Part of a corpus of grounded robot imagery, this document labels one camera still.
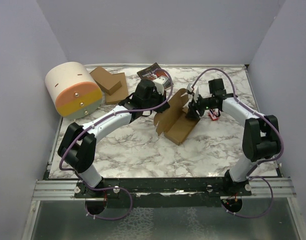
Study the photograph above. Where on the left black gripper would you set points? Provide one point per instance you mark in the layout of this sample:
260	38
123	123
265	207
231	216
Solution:
162	98

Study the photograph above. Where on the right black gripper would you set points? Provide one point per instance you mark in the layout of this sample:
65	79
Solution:
192	113

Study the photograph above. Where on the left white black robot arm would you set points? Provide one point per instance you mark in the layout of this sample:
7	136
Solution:
78	145

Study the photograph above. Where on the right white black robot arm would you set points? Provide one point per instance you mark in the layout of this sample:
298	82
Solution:
260	138

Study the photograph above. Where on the flat brown cardboard box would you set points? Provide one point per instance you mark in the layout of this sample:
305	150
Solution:
121	93

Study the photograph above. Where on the folded brown cardboard box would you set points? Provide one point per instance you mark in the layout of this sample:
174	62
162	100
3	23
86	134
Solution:
107	81

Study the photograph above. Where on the red toy ambulance car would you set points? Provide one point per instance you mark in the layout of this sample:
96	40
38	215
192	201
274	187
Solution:
213	116

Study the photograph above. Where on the dark paperback book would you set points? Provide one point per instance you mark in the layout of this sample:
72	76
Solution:
147	76

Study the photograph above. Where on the cream orange cylindrical drawer unit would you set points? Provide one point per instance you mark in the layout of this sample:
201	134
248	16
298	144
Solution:
73	91

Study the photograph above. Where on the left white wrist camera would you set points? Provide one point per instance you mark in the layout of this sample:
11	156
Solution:
161	83

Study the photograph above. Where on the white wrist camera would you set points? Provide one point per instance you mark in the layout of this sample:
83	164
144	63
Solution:
161	83
194	91

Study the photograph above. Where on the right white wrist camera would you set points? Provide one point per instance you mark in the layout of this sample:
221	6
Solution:
194	91

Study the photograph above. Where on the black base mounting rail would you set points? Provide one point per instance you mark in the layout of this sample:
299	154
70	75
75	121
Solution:
162	192

